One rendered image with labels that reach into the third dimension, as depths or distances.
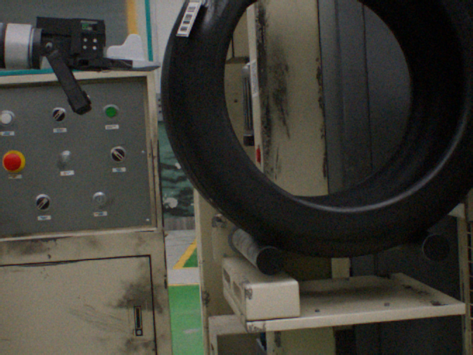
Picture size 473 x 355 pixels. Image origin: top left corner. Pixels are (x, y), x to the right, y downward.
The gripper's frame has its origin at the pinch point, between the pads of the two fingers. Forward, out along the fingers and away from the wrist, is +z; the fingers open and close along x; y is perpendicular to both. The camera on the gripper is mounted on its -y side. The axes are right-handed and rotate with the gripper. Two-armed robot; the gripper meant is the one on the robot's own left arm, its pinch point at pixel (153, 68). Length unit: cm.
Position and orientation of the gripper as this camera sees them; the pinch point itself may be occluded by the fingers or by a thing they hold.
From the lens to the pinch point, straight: 156.0
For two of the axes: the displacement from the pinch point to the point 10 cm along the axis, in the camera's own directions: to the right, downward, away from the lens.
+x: -1.2, -0.5, 9.9
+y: 0.6, -10.0, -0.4
